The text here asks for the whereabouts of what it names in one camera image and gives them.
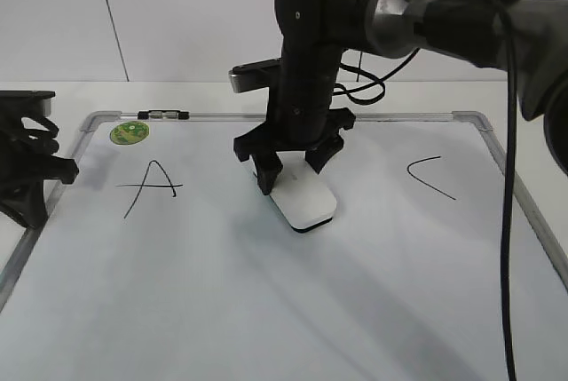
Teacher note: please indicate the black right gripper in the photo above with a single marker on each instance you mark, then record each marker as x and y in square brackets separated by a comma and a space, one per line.
[298, 116]

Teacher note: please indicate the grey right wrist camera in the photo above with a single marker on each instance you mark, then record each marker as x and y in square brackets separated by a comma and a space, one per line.
[255, 76]

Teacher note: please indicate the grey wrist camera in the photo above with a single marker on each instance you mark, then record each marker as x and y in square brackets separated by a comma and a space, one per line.
[255, 76]
[27, 102]

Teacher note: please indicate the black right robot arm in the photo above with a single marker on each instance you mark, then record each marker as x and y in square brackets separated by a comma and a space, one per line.
[525, 38]

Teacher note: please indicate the round green magnet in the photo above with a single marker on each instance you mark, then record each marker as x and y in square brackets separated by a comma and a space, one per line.
[129, 133]

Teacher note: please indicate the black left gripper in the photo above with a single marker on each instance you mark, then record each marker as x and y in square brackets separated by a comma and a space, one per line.
[29, 150]

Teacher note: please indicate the white whiteboard eraser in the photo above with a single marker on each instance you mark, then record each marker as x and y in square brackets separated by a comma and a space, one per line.
[299, 202]

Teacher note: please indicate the black and clear frame clip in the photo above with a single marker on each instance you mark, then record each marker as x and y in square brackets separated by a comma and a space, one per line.
[172, 115]

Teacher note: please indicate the white whiteboard with grey frame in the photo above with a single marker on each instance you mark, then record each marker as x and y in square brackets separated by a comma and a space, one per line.
[164, 261]

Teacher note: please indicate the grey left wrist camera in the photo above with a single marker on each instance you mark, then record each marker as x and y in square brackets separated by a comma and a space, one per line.
[27, 102]

